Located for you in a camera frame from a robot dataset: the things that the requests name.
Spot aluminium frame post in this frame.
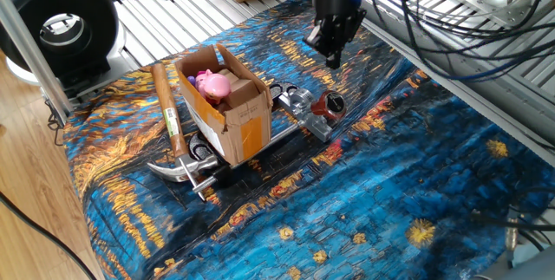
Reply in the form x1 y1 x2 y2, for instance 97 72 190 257
0 0 75 127

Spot brown inner carton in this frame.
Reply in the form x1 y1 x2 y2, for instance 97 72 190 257
216 68 260 108

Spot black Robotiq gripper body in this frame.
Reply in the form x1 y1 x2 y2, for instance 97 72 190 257
310 0 368 26

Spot open cardboard box orange tape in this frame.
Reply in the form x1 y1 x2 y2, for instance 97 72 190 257
173 43 274 167

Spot wooden handled claw hammer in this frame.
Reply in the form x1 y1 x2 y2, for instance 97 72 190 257
146 62 220 184

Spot black ring shaped fan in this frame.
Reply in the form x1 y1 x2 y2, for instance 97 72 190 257
0 0 121 88

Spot silver lever with red grip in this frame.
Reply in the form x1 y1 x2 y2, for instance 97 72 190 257
285 88 348 123

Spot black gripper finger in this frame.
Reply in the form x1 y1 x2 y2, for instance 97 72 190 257
336 9 366 55
303 17 342 69

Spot starry night painted cloth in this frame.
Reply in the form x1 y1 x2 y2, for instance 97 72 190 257
62 0 555 280

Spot pink pig toy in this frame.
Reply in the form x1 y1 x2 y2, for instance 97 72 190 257
186 68 232 106

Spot black floor cable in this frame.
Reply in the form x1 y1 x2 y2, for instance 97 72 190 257
0 192 99 280

